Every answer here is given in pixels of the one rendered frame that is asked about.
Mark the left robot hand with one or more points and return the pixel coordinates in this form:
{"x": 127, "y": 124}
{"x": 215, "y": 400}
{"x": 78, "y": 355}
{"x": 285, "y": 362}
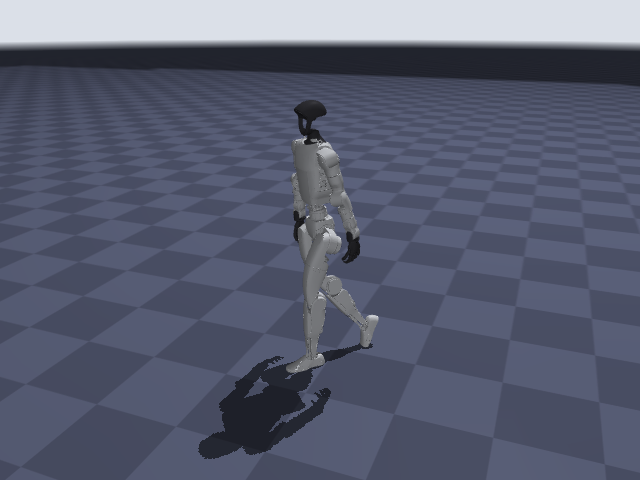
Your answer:
{"x": 353, "y": 248}

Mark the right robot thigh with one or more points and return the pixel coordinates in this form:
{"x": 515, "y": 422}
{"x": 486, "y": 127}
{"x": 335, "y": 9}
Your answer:
{"x": 331, "y": 284}

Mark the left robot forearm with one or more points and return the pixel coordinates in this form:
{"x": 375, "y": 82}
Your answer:
{"x": 347, "y": 216}

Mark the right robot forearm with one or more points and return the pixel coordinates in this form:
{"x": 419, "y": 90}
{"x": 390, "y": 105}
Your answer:
{"x": 299, "y": 205}

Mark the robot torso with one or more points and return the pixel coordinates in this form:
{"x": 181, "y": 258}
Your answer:
{"x": 313, "y": 186}

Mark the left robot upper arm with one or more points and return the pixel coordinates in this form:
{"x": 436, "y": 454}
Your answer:
{"x": 329, "y": 162}

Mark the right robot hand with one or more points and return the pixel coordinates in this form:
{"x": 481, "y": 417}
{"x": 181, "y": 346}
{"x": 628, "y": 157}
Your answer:
{"x": 299, "y": 222}

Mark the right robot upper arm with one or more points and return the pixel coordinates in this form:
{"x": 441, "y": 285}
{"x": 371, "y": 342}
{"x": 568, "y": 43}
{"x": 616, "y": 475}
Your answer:
{"x": 293, "y": 178}

